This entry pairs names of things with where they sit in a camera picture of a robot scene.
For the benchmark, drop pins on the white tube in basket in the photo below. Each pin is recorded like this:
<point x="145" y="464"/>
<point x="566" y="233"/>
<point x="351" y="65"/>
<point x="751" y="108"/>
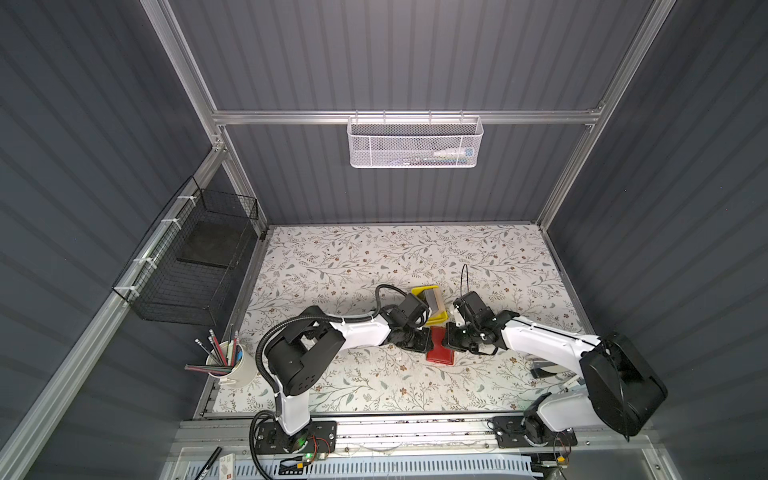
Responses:
<point x="458" y="154"/>

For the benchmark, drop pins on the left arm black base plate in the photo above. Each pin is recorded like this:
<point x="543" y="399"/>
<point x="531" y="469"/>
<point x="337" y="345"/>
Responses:
<point x="269" y="438"/>

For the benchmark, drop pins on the white wire mesh basket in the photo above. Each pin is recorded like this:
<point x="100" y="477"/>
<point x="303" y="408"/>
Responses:
<point x="383" y="143"/>

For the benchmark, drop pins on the yellow plastic card tray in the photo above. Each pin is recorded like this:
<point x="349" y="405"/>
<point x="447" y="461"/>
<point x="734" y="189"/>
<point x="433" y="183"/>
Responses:
<point x="431" y="321"/>

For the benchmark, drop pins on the small white red box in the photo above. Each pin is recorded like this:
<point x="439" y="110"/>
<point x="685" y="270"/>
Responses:
<point x="227" y="467"/>

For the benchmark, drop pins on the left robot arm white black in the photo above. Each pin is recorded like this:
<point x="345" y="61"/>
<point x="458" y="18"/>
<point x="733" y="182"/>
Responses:
<point x="293" y="355"/>

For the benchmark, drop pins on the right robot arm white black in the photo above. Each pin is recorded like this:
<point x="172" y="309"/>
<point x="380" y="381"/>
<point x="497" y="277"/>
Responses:
<point x="620" y="391"/>

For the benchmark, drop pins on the black wire mesh basket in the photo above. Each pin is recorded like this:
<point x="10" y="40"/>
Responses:
<point x="193" y="273"/>

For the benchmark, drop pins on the white slotted cable duct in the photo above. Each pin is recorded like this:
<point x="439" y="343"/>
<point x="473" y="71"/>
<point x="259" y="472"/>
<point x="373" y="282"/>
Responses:
<point x="391" y="467"/>

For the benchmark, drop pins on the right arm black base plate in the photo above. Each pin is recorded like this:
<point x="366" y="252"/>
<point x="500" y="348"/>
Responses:
<point x="517" y="431"/>

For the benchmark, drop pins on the red leather card holder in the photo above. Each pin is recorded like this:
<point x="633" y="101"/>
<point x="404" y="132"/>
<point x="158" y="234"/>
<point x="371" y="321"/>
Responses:
<point x="439" y="354"/>

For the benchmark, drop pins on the white pencil cup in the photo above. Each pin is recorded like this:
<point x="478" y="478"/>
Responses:
<point x="243" y="372"/>

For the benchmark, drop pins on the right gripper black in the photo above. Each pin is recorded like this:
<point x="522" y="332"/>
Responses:
<point x="449" y="336"/>

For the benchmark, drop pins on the stack of credit cards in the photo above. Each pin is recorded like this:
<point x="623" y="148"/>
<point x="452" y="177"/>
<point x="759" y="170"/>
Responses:
<point x="433" y="297"/>

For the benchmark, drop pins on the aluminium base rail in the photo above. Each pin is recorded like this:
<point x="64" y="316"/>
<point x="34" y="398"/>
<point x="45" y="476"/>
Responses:
<point x="356" y="435"/>

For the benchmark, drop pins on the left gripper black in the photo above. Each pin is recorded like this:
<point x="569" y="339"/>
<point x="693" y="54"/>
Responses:
<point x="425" y="342"/>

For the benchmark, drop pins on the black pen on ledge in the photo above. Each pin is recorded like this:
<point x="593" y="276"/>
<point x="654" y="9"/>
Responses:
<point x="208" y="465"/>

